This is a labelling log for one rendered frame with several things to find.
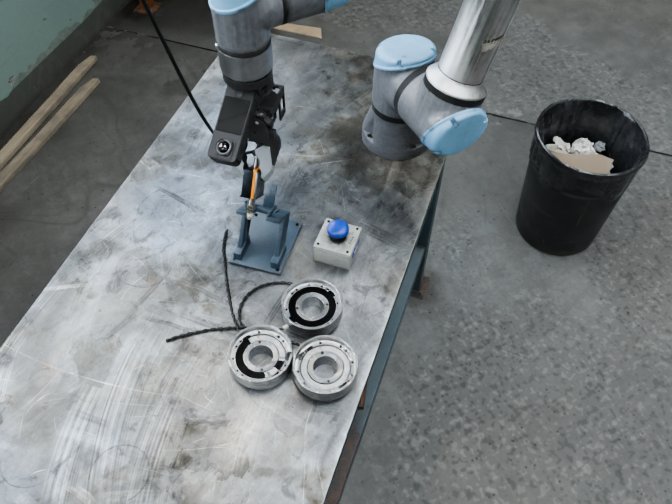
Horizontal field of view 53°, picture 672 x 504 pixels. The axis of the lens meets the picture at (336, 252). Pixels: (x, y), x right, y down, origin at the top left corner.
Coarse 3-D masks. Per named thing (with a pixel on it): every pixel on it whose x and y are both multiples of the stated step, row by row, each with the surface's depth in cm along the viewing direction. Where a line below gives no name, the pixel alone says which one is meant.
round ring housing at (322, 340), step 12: (324, 336) 110; (300, 348) 108; (312, 348) 110; (348, 348) 109; (300, 360) 108; (312, 360) 108; (324, 360) 110; (336, 360) 108; (300, 372) 107; (312, 372) 107; (336, 372) 107; (300, 384) 105; (324, 384) 106; (348, 384) 104; (312, 396) 105; (324, 396) 104; (336, 396) 105
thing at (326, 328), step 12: (288, 288) 115; (300, 288) 117; (324, 288) 117; (336, 288) 115; (288, 300) 115; (300, 300) 115; (312, 300) 117; (324, 300) 115; (336, 300) 115; (288, 312) 114; (300, 312) 114; (324, 312) 114; (336, 312) 114; (288, 324) 112; (324, 324) 112; (336, 324) 113; (312, 336) 112
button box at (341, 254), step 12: (324, 228) 123; (360, 228) 123; (324, 240) 121; (336, 240) 121; (348, 240) 121; (360, 240) 125; (324, 252) 121; (336, 252) 120; (348, 252) 119; (336, 264) 122; (348, 264) 121
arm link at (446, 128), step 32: (480, 0) 106; (512, 0) 105; (480, 32) 108; (448, 64) 114; (480, 64) 112; (416, 96) 121; (448, 96) 115; (480, 96) 117; (416, 128) 123; (448, 128) 117; (480, 128) 121
